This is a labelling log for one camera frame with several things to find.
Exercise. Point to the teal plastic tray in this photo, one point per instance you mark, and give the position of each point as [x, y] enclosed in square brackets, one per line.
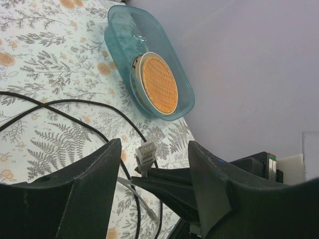
[132, 32]

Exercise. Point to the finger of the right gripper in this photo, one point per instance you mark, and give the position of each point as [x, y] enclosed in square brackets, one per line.
[170, 173]
[180, 199]

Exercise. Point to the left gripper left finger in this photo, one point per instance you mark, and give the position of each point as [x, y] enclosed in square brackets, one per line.
[72, 203]

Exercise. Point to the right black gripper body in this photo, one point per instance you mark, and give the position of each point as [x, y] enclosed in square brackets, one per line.
[262, 164]

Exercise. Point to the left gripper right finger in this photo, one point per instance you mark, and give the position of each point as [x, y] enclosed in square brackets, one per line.
[235, 204]

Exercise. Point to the orange woven round coaster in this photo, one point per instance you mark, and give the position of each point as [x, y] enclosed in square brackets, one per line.
[153, 83]

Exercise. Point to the floral patterned table mat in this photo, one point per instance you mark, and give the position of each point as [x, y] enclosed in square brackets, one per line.
[62, 98]

